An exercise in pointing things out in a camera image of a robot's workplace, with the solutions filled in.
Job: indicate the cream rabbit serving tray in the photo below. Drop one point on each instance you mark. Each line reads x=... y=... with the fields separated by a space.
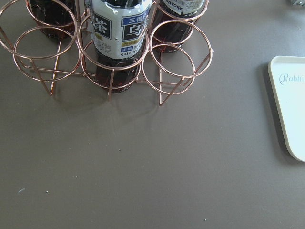
x=287 y=77

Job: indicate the left tea bottle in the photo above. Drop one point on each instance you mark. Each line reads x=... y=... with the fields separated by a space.
x=54 y=14

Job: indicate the front tea bottle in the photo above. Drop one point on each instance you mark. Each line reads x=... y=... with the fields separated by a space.
x=118 y=35

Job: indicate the copper wire bottle rack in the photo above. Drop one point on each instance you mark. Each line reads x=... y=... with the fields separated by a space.
x=170 y=24

